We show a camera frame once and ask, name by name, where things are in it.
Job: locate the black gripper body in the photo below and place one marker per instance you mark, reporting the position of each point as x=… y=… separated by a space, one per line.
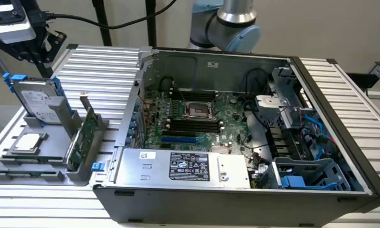
x=37 y=19

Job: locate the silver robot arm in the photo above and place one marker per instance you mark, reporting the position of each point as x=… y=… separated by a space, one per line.
x=222 y=23

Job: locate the black RAM slot bank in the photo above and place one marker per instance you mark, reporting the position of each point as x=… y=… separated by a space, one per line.
x=194 y=95
x=196 y=126

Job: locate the black expansion slot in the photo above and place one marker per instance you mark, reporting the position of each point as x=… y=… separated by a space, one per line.
x=179 y=133

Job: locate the blue expansion slot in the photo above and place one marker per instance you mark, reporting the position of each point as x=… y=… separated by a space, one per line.
x=179 y=140

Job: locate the black stand pole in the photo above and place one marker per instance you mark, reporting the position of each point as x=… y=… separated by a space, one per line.
x=103 y=23
x=152 y=23

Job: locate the hard disk in blue carrier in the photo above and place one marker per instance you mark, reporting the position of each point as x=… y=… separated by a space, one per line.
x=37 y=99

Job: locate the silver CPU chip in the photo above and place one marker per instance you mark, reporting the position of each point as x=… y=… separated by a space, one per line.
x=28 y=142

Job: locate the green graphics card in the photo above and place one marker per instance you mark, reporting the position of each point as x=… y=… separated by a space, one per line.
x=81 y=140

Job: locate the grey parts rack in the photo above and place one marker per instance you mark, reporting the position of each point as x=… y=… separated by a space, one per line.
x=55 y=171

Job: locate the blue case latch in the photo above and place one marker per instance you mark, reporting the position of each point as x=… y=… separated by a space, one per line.
x=97 y=166

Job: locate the CPU socket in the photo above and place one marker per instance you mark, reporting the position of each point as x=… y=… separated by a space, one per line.
x=199 y=109

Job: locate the grey power supply unit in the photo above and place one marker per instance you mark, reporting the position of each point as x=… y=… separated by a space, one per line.
x=157 y=171

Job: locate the green motherboard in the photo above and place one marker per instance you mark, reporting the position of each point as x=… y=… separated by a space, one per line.
x=231 y=133

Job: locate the grey drive cage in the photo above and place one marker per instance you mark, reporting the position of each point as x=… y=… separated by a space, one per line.
x=284 y=95

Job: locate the open black PC case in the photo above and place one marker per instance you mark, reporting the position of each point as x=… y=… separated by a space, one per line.
x=228 y=204

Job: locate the black box behind table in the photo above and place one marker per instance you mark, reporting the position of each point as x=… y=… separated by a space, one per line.
x=363 y=80

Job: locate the grey disk bay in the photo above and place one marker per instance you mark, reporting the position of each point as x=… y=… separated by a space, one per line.
x=323 y=173

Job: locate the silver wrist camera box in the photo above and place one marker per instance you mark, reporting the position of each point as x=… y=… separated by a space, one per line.
x=11 y=26

